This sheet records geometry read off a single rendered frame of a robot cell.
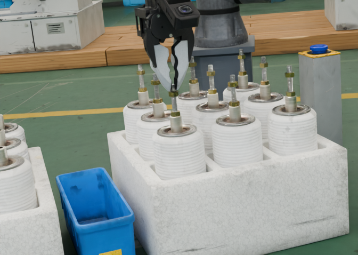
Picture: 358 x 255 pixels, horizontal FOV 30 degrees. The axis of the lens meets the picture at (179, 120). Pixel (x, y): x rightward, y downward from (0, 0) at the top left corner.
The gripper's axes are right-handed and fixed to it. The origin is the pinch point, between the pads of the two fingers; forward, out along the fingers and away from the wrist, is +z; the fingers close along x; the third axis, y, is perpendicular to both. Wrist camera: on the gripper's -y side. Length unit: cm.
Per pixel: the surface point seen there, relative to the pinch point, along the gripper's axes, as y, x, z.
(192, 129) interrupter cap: -1.0, -2.4, 8.8
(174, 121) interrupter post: -0.2, 0.7, 6.8
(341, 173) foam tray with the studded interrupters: -9.9, -28.8, 21.1
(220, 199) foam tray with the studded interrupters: -7.6, -3.8, 21.0
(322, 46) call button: 14.4, -42.2, 1.4
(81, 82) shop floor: 175, -25, 35
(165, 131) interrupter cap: 1.2, 2.0, 8.9
